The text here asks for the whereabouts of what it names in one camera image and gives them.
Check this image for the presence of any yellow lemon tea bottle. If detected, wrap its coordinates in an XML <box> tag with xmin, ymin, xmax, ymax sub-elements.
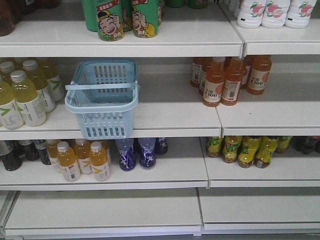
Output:
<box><xmin>254</xmin><ymin>135</ymin><xmax>279</xmax><ymax>169</ymax></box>
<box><xmin>206</xmin><ymin>136</ymin><xmax>223</xmax><ymax>158</ymax></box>
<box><xmin>237</xmin><ymin>135</ymin><xmax>262</xmax><ymax>168</ymax></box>
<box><xmin>275</xmin><ymin>135</ymin><xmax>293</xmax><ymax>154</ymax></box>
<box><xmin>222</xmin><ymin>135</ymin><xmax>243</xmax><ymax>163</ymax></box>

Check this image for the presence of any blue sports drink bottle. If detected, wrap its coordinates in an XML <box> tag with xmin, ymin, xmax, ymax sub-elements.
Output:
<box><xmin>138</xmin><ymin>137</ymin><xmax>156</xmax><ymax>169</ymax></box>
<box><xmin>115</xmin><ymin>138</ymin><xmax>136</xmax><ymax>171</ymax></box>
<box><xmin>155</xmin><ymin>137</ymin><xmax>168</xmax><ymax>155</ymax></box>

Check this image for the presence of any light blue plastic basket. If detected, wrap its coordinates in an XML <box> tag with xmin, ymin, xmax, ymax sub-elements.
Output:
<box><xmin>65</xmin><ymin>58</ymin><xmax>139</xmax><ymax>140</ymax></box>

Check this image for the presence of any white peach drink bottle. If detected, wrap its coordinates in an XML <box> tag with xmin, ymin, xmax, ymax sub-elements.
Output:
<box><xmin>237</xmin><ymin>0</ymin><xmax>267</xmax><ymax>29</ymax></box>
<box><xmin>261</xmin><ymin>0</ymin><xmax>290</xmax><ymax>29</ymax></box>
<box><xmin>284</xmin><ymin>0</ymin><xmax>317</xmax><ymax>29</ymax></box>

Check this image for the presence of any orange juice bottle white label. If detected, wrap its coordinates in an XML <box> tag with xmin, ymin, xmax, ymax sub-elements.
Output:
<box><xmin>57</xmin><ymin>141</ymin><xmax>81</xmax><ymax>182</ymax></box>
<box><xmin>74</xmin><ymin>138</ymin><xmax>93</xmax><ymax>175</ymax></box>
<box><xmin>46</xmin><ymin>139</ymin><xmax>62</xmax><ymax>174</ymax></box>
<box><xmin>89</xmin><ymin>141</ymin><xmax>111</xmax><ymax>182</ymax></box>

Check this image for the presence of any orange C100 drink bottle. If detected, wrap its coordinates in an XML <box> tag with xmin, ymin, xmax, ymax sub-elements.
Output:
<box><xmin>220</xmin><ymin>57</ymin><xmax>244</xmax><ymax>106</ymax></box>
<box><xmin>246</xmin><ymin>55</ymin><xmax>272</xmax><ymax>95</ymax></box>
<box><xmin>202</xmin><ymin>56</ymin><xmax>226</xmax><ymax>107</ymax></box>

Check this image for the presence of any dark tea bottle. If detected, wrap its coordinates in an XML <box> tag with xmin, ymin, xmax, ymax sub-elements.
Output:
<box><xmin>33</xmin><ymin>139</ymin><xmax>51</xmax><ymax>165</ymax></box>
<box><xmin>18</xmin><ymin>139</ymin><xmax>39</xmax><ymax>161</ymax></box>
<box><xmin>0</xmin><ymin>140</ymin><xmax>22</xmax><ymax>171</ymax></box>

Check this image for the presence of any pale yellow juice bottle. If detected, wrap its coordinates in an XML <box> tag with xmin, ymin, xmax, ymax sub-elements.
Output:
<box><xmin>10</xmin><ymin>70</ymin><xmax>46</xmax><ymax>127</ymax></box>
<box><xmin>22</xmin><ymin>59</ymin><xmax>56</xmax><ymax>113</ymax></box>
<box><xmin>0</xmin><ymin>76</ymin><xmax>25</xmax><ymax>130</ymax></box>

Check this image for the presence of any green cartoon drink can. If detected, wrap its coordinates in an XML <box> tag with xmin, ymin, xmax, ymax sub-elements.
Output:
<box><xmin>95</xmin><ymin>0</ymin><xmax>124</xmax><ymax>42</ymax></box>
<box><xmin>131</xmin><ymin>0</ymin><xmax>159</xmax><ymax>38</ymax></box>

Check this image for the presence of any plastic cola bottle red label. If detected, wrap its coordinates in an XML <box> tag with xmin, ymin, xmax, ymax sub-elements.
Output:
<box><xmin>293</xmin><ymin>135</ymin><xmax>320</xmax><ymax>155</ymax></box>

